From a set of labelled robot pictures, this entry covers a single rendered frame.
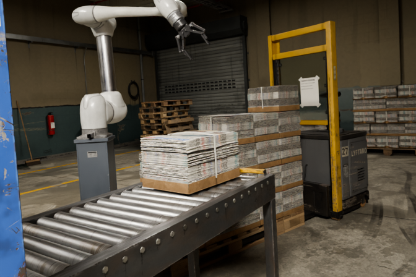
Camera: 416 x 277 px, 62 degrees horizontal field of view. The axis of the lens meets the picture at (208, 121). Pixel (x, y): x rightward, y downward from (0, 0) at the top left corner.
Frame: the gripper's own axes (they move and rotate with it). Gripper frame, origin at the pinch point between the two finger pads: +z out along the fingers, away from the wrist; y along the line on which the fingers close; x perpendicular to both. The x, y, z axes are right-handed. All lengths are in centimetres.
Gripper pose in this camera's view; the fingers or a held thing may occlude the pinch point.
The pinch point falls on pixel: (199, 51)
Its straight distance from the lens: 204.2
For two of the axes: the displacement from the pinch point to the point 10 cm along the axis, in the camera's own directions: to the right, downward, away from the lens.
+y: 7.4, -5.6, -3.7
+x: 3.2, -1.9, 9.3
